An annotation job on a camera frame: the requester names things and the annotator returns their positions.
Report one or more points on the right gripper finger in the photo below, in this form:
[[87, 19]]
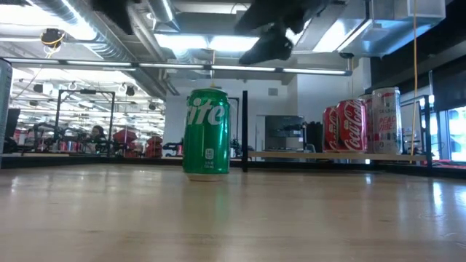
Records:
[[271, 47]]

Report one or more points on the red Coca-Cola can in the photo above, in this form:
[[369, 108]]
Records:
[[329, 131], [351, 127]]

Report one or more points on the green Sprite can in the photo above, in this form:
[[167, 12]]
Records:
[[206, 138]]

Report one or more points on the wooden shelf with black posts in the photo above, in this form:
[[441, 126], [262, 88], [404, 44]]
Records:
[[327, 155]]

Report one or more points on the long ceiling light bar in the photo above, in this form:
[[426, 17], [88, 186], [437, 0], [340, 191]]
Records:
[[174, 66]]

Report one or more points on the grey metal cabinet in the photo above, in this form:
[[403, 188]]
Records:
[[284, 131]]

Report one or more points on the black cabinet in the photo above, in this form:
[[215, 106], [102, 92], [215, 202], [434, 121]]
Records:
[[314, 136]]

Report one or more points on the person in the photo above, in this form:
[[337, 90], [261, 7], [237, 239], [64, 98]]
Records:
[[97, 132]]

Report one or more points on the red background object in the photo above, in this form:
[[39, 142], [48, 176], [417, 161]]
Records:
[[154, 143], [125, 137]]

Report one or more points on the silver spiral ventilation duct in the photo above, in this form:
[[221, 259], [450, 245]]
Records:
[[105, 47]]

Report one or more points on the grey wall vent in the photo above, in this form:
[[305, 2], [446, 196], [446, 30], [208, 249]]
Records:
[[273, 91]]

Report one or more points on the black background rig frame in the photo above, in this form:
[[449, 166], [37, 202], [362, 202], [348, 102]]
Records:
[[87, 91]]

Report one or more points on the silver rectangular air duct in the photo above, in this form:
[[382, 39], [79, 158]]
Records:
[[382, 32]]

